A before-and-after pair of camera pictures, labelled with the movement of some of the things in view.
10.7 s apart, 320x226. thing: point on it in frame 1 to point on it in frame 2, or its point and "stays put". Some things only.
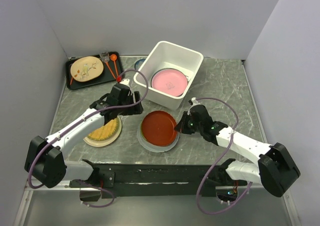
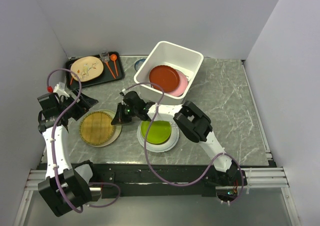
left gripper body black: (136, 110) to (75, 112)
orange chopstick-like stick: (107, 64) stays put
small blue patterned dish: (138, 63) stays put
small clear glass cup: (105, 56) stays put
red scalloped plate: (157, 128) to (165, 77)
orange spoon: (113, 57) stays put
